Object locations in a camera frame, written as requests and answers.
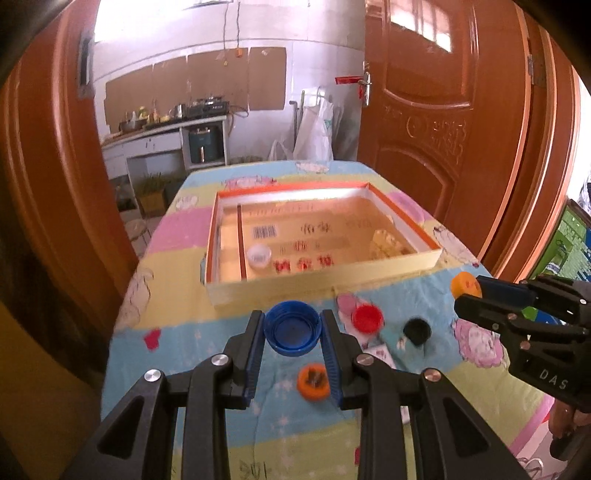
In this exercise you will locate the orange bottle cap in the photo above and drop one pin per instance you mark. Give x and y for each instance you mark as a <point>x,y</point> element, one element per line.
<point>308,390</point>

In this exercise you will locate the large white plastic bag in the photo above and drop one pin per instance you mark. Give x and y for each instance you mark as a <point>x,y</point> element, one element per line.
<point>316,129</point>

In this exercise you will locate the shallow cardboard box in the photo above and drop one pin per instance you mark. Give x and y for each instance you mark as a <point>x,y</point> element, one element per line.
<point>323,272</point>

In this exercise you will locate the round stool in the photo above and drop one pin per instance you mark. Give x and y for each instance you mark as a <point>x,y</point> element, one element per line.
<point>138,228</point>

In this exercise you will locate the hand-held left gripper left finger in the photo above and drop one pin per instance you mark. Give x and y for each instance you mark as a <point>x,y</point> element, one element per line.
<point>254,357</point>

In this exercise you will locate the cardboard box with greens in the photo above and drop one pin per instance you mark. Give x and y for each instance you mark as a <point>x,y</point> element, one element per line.
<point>152,194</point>

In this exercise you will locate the green carton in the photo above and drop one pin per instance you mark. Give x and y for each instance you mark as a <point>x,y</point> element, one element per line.
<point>570,249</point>

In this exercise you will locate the gas stove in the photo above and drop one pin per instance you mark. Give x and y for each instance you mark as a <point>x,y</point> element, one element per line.
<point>207,107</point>

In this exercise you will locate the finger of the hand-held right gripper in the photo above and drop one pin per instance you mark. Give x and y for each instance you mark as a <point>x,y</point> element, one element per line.
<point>505,293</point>
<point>485,311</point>

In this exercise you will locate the person's right hand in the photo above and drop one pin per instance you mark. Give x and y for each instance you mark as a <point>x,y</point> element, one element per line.
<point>564,417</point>

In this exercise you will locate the red ribbon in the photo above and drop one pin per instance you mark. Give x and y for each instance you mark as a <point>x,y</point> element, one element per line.
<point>347,79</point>

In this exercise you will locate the wooden door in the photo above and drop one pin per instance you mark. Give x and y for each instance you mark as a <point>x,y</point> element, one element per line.
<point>425,138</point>

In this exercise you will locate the white kitchen counter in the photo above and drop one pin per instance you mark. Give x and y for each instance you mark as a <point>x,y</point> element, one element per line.
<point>147,143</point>

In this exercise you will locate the yellow-orange bottle cap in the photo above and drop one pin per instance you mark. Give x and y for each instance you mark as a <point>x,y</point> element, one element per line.
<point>464,284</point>

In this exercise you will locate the cardboard wall sheets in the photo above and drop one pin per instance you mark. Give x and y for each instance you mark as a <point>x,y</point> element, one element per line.
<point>207,78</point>

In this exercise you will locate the dark green appliance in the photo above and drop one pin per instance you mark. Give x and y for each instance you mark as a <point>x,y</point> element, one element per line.
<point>205,145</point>

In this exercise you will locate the white bottle cap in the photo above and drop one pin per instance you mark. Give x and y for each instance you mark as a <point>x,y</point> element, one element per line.
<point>258,256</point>

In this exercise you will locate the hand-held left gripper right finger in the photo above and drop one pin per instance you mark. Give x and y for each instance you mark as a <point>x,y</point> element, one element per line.
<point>330,357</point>

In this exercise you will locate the red bottle cap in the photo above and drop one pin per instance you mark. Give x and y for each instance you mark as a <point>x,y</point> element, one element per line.
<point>367,319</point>

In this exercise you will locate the silver pot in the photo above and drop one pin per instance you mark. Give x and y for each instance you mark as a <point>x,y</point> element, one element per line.
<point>177,110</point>

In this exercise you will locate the printed blanket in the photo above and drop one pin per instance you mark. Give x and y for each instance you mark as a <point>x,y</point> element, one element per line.
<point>184,332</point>

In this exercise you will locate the blue bottle cap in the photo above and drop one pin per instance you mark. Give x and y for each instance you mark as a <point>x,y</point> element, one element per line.
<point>292,331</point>

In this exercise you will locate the black bottle cap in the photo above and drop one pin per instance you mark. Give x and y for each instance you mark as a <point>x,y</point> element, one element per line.
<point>417,331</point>

